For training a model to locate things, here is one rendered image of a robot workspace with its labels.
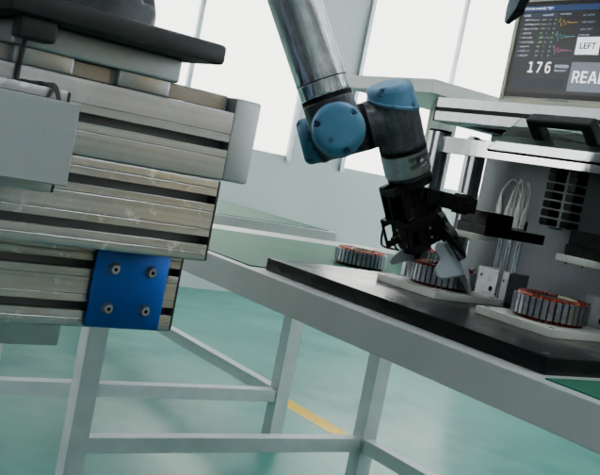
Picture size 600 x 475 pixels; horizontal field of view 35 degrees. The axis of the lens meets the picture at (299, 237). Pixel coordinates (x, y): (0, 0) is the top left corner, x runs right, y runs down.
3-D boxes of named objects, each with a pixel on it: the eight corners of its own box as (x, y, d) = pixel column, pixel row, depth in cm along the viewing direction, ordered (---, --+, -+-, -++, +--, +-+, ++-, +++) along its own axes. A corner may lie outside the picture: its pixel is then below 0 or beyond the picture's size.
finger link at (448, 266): (446, 304, 153) (416, 255, 154) (474, 288, 155) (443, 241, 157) (456, 298, 150) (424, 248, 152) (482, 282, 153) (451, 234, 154)
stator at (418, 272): (432, 288, 153) (437, 266, 153) (394, 275, 163) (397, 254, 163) (486, 296, 159) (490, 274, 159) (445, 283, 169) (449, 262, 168)
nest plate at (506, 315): (550, 337, 131) (552, 329, 131) (474, 312, 143) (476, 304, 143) (619, 344, 139) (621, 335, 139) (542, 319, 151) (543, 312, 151)
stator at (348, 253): (383, 273, 199) (387, 255, 199) (331, 262, 200) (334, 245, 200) (384, 269, 210) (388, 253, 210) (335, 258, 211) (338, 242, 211)
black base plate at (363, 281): (543, 374, 112) (547, 356, 112) (265, 270, 165) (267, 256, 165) (761, 387, 139) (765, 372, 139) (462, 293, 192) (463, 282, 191)
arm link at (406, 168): (406, 140, 157) (439, 144, 150) (412, 166, 158) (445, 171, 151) (370, 155, 153) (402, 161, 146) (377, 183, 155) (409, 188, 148)
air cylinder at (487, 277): (503, 303, 165) (510, 272, 164) (473, 294, 171) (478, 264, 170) (523, 305, 167) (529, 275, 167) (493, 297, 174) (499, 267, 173)
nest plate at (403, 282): (433, 299, 151) (435, 291, 151) (376, 279, 163) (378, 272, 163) (500, 306, 159) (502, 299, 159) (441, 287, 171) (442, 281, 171)
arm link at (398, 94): (357, 86, 152) (409, 72, 151) (371, 151, 155) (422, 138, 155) (363, 95, 144) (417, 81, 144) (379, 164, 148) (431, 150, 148)
